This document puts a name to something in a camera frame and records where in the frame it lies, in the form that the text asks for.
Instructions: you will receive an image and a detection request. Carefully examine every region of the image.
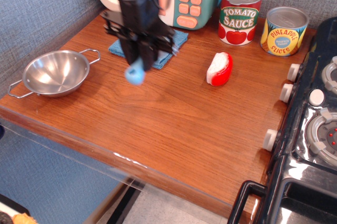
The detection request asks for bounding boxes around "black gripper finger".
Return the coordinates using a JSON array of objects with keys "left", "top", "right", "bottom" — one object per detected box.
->
[
  {"left": 138, "top": 39, "right": 158, "bottom": 71},
  {"left": 120, "top": 37, "right": 139, "bottom": 65}
]

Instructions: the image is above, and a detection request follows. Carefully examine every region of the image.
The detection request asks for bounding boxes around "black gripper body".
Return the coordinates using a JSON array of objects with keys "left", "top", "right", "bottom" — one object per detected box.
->
[{"left": 102, "top": 0, "right": 177, "bottom": 54}]

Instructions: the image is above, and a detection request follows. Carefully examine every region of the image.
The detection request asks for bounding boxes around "blue scoop with grey bowl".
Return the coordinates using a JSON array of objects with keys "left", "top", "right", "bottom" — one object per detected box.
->
[{"left": 124, "top": 57, "right": 145, "bottom": 86}]

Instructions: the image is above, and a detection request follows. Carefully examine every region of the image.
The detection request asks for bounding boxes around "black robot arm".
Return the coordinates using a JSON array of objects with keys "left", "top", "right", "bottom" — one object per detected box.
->
[{"left": 102, "top": 0, "right": 177, "bottom": 71}]

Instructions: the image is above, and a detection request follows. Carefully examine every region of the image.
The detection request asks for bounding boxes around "blue folded cloth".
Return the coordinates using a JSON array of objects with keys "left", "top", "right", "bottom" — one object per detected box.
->
[{"left": 108, "top": 29, "right": 189, "bottom": 70}]

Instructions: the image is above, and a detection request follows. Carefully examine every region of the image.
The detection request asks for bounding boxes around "red white toy cheese wedge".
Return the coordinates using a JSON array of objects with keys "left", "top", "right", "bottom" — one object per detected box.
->
[{"left": 206, "top": 52, "right": 233, "bottom": 86}]

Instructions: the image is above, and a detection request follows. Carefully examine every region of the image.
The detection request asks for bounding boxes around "tomato sauce can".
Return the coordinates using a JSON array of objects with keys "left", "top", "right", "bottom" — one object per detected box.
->
[{"left": 218, "top": 0, "right": 262, "bottom": 46}]

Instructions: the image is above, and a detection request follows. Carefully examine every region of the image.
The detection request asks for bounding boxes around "pineapple slices can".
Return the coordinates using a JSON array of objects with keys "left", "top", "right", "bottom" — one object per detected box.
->
[{"left": 260, "top": 6, "right": 309, "bottom": 57}]

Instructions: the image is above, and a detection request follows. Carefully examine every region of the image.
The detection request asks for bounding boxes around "black toy stove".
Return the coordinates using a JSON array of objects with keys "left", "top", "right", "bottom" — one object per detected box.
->
[{"left": 228, "top": 17, "right": 336, "bottom": 223}]

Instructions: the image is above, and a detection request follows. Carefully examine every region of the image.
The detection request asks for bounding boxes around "steel bowl with handles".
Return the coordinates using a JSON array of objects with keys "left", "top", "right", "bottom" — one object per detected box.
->
[{"left": 7, "top": 48, "right": 101, "bottom": 99}]

